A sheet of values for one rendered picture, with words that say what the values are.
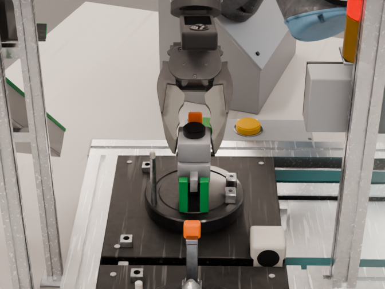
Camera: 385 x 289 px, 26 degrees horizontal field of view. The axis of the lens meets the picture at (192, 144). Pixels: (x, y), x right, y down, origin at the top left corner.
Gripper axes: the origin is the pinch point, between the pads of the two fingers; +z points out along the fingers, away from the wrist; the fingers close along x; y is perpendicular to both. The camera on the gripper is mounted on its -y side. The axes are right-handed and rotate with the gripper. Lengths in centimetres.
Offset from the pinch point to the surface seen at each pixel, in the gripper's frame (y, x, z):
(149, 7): 295, 26, -108
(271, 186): 10.0, -11.3, 4.8
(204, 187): -0.8, -1.5, 6.0
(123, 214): 4.8, 9.8, 9.3
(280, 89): 55, -17, -19
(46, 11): 291, 77, -105
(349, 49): -22.8, -16.9, -7.4
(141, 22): 80, 13, -39
